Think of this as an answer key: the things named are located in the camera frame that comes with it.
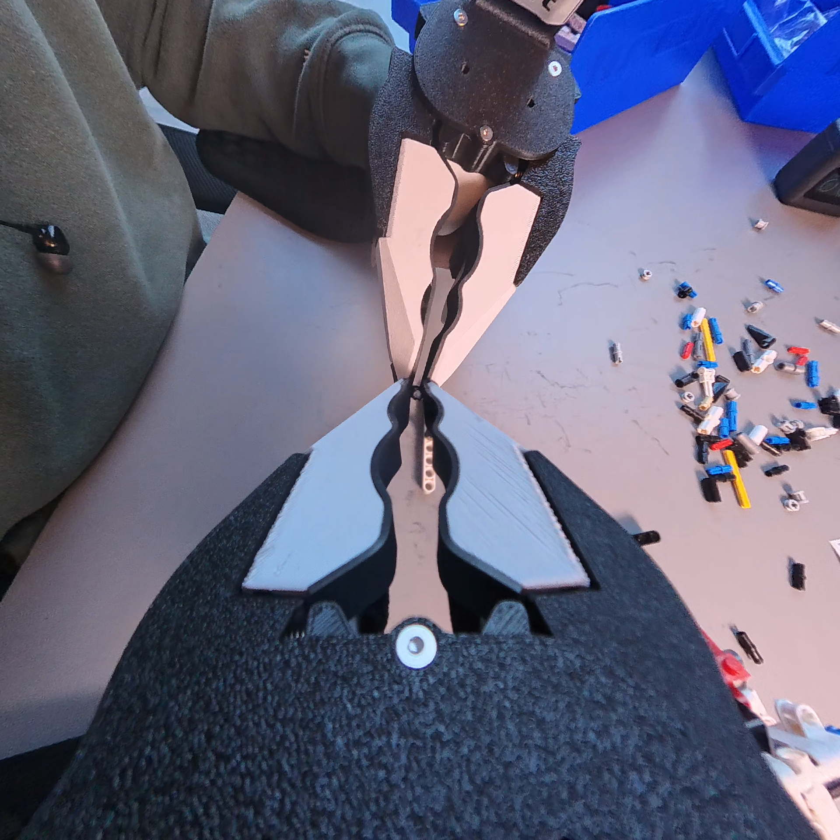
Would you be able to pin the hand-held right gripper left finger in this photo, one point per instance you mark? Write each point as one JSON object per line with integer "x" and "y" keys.
{"x": 322, "y": 519}

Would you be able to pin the brick-built truck model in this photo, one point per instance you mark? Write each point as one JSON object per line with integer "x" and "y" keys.
{"x": 801, "y": 748}

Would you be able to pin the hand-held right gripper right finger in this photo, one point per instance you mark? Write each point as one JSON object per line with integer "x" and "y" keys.
{"x": 519, "y": 519}

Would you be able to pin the person's torso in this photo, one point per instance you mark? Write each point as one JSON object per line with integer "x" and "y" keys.
{"x": 79, "y": 131}

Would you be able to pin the blue storage bin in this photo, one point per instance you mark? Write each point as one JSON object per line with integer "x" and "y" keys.
{"x": 643, "y": 66}
{"x": 788, "y": 66}

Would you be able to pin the black clothing toggle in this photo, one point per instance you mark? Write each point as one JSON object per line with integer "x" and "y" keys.
{"x": 50, "y": 243}

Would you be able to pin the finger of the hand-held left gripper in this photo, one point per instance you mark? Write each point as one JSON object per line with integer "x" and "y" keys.
{"x": 492, "y": 276}
{"x": 414, "y": 223}

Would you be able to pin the pile of small brick pieces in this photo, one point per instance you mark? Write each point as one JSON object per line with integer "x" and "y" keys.
{"x": 729, "y": 407}

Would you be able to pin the white holed beam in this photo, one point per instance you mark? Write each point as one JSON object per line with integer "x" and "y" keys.
{"x": 429, "y": 460}

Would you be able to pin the small black device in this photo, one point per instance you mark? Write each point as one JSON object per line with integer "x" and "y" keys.
{"x": 814, "y": 171}

